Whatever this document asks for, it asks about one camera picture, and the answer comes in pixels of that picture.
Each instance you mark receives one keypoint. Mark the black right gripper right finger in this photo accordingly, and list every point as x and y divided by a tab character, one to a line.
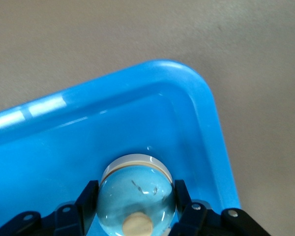
196	221

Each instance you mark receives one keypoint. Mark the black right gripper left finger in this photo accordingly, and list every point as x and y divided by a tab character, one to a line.
73	221

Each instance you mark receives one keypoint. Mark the blue plastic tray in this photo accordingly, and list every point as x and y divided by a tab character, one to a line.
64	152

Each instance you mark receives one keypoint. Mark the blue dome call bell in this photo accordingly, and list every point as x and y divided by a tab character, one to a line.
135	196

